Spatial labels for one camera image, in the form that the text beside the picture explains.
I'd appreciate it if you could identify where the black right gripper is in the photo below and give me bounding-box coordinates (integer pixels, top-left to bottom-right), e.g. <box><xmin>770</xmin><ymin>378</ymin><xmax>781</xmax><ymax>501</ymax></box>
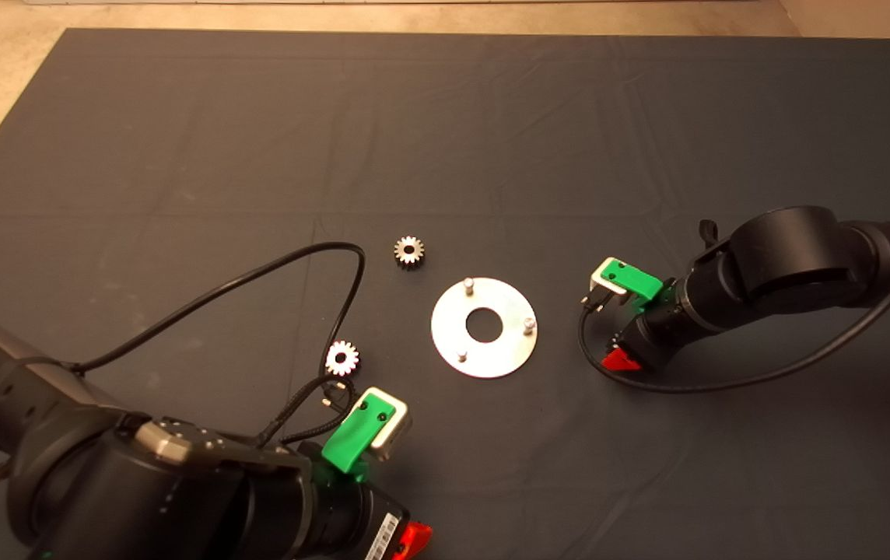
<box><xmin>602</xmin><ymin>299</ymin><xmax>687</xmax><ymax>373</ymax></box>

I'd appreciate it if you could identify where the smooth black right camera cable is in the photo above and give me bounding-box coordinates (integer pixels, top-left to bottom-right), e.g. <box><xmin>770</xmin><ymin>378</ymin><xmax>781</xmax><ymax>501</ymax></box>
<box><xmin>579</xmin><ymin>241</ymin><xmax>890</xmax><ymax>407</ymax></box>

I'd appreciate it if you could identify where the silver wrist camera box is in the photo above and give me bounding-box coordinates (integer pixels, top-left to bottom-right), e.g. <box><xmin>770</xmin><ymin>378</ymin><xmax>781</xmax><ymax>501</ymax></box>
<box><xmin>344</xmin><ymin>387</ymin><xmax>413</xmax><ymax>461</ymax></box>
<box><xmin>590</xmin><ymin>257</ymin><xmax>636</xmax><ymax>296</ymax></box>

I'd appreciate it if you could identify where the braided black left wrist cable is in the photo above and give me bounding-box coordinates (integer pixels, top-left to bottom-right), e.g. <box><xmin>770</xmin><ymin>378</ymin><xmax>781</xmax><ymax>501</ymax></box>
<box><xmin>258</xmin><ymin>376</ymin><xmax>356</xmax><ymax>448</ymax></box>

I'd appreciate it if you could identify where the dark grey table cloth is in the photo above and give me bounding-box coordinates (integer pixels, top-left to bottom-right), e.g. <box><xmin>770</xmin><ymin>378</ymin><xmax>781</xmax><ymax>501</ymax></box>
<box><xmin>0</xmin><ymin>28</ymin><xmax>890</xmax><ymax>560</ymax></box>

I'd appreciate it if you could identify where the smooth black camera cable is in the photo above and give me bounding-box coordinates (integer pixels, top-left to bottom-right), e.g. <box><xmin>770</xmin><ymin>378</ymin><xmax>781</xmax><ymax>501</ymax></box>
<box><xmin>75</xmin><ymin>242</ymin><xmax>366</xmax><ymax>407</ymax></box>
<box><xmin>579</xmin><ymin>241</ymin><xmax>890</xmax><ymax>407</ymax></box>

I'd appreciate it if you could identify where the smooth black left camera cable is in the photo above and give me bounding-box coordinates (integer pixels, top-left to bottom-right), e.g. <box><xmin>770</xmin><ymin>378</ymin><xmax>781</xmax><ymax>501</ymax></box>
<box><xmin>75</xmin><ymin>242</ymin><xmax>366</xmax><ymax>407</ymax></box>

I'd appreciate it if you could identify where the green right camera mount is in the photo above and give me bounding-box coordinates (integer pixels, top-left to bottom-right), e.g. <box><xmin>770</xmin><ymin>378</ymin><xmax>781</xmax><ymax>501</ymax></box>
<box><xmin>599</xmin><ymin>260</ymin><xmax>664</xmax><ymax>303</ymax></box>

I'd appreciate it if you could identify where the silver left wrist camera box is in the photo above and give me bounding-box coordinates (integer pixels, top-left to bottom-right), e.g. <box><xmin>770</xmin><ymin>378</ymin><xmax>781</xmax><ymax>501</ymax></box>
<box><xmin>344</xmin><ymin>387</ymin><xmax>413</xmax><ymax>461</ymax></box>

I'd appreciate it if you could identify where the small steel planetary gear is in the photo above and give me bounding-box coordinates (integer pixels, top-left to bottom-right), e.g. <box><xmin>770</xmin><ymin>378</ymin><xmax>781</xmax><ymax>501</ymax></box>
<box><xmin>325</xmin><ymin>340</ymin><xmax>361</xmax><ymax>377</ymax></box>
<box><xmin>394</xmin><ymin>236</ymin><xmax>426</xmax><ymax>271</ymax></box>

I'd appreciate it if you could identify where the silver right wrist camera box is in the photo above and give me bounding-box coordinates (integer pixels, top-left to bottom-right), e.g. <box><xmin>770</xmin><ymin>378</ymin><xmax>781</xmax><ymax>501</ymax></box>
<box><xmin>590</xmin><ymin>257</ymin><xmax>636</xmax><ymax>296</ymax></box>

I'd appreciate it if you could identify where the green left camera mount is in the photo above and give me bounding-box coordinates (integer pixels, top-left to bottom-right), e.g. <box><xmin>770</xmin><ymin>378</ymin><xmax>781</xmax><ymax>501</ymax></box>
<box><xmin>322</xmin><ymin>391</ymin><xmax>395</xmax><ymax>474</ymax></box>

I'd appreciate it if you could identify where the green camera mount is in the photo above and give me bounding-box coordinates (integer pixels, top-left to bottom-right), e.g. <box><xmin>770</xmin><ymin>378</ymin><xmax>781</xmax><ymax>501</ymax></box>
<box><xmin>322</xmin><ymin>391</ymin><xmax>395</xmax><ymax>474</ymax></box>
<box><xmin>599</xmin><ymin>260</ymin><xmax>664</xmax><ymax>303</ymax></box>

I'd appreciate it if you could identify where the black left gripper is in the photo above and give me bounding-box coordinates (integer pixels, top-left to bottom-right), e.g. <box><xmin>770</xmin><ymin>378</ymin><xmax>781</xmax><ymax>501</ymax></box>
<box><xmin>332</xmin><ymin>484</ymin><xmax>433</xmax><ymax>560</ymax></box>

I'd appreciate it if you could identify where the round metal carrier plate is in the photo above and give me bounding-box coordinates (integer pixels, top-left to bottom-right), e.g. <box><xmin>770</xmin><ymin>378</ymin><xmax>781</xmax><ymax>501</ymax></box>
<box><xmin>431</xmin><ymin>278</ymin><xmax>538</xmax><ymax>380</ymax></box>

